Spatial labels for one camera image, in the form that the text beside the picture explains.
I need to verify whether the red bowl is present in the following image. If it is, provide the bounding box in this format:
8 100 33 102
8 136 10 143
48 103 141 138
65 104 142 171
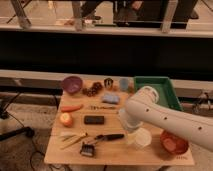
160 131 189 155

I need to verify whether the wooden table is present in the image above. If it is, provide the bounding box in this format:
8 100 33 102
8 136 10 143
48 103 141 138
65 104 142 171
44 82 195 166

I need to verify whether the red yellow apple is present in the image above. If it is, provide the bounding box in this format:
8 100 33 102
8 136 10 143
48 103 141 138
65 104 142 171
59 113 73 127

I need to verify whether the bunch of dark grapes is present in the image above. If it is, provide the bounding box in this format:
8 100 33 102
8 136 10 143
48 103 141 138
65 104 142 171
82 82 103 97

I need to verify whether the green plastic tray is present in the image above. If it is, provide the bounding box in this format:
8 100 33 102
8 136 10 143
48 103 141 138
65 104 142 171
133 76 182 111

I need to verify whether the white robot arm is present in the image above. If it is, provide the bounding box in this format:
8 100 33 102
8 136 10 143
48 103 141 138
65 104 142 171
118 86 213 152

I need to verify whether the orange carrot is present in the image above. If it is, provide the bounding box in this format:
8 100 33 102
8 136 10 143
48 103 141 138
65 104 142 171
60 104 83 112

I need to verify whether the small blue sponge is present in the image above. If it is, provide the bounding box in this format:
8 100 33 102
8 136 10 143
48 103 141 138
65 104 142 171
102 93 120 104

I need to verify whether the white plastic cup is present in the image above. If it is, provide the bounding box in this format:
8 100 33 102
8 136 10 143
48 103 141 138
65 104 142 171
135 128 152 148

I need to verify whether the black rectangular block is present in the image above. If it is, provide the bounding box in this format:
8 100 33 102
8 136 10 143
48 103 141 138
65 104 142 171
84 116 105 124

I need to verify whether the purple bowl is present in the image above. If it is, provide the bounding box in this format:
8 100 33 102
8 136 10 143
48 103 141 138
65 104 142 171
61 76 83 94

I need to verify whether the light blue cup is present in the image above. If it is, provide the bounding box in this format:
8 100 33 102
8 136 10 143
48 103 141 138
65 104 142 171
119 78 130 91

